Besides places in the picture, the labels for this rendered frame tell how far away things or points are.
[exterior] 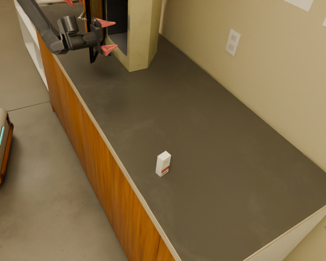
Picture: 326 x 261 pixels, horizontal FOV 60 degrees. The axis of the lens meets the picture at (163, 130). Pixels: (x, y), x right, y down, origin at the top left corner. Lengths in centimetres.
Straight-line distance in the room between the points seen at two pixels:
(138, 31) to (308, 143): 92
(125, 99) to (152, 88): 17
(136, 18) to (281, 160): 90
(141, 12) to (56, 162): 139
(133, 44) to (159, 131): 50
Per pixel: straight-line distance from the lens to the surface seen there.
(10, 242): 206
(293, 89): 130
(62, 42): 123
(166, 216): 94
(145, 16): 144
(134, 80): 147
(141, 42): 149
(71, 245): 196
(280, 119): 138
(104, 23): 123
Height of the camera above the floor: 175
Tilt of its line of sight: 43 degrees down
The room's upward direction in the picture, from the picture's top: 8 degrees clockwise
